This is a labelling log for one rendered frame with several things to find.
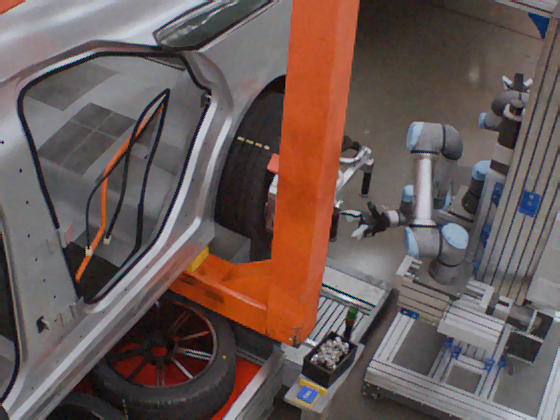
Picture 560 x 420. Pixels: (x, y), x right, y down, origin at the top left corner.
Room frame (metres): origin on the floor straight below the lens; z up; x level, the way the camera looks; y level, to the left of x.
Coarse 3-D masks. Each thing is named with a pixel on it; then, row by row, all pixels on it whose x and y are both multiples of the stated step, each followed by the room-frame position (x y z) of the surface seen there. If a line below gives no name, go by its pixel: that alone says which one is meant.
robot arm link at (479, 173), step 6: (480, 162) 2.86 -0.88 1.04; (486, 162) 2.86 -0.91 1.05; (474, 168) 2.83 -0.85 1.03; (480, 168) 2.82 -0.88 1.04; (486, 168) 2.82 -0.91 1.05; (474, 174) 2.81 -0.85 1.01; (480, 174) 2.78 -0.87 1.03; (486, 174) 2.77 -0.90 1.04; (474, 180) 2.80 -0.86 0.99; (480, 180) 2.77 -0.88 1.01; (474, 186) 2.79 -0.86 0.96; (480, 186) 2.77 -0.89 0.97; (474, 192) 2.78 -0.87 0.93; (480, 192) 2.77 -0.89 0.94
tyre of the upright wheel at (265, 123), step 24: (264, 96) 3.00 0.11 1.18; (264, 120) 2.83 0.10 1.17; (240, 144) 2.74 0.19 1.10; (264, 144) 2.73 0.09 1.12; (240, 168) 2.67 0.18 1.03; (264, 168) 2.65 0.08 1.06; (240, 192) 2.62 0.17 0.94; (264, 192) 2.63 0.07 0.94; (216, 216) 2.67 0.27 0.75; (240, 216) 2.60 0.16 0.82; (264, 240) 2.66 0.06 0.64
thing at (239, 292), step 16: (208, 256) 2.49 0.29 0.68; (208, 272) 2.40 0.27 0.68; (224, 272) 2.40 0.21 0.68; (240, 272) 2.36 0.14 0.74; (256, 272) 2.31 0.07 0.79; (176, 288) 2.40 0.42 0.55; (192, 288) 2.36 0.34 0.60; (208, 288) 2.33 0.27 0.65; (224, 288) 2.31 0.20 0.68; (240, 288) 2.29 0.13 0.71; (256, 288) 2.26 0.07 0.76; (208, 304) 2.33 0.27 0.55; (224, 304) 2.30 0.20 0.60; (240, 304) 2.26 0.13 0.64; (256, 304) 2.24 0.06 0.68; (240, 320) 2.26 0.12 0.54; (256, 320) 2.23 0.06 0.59
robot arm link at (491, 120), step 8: (496, 96) 2.86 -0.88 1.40; (504, 96) 2.82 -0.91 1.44; (512, 96) 2.80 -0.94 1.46; (496, 104) 2.82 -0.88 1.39; (504, 104) 2.79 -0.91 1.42; (488, 112) 2.98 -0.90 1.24; (496, 112) 2.83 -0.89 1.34; (480, 120) 3.07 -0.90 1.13; (488, 120) 2.99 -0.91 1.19; (496, 120) 2.93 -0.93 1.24; (488, 128) 3.05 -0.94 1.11; (496, 128) 3.05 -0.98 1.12
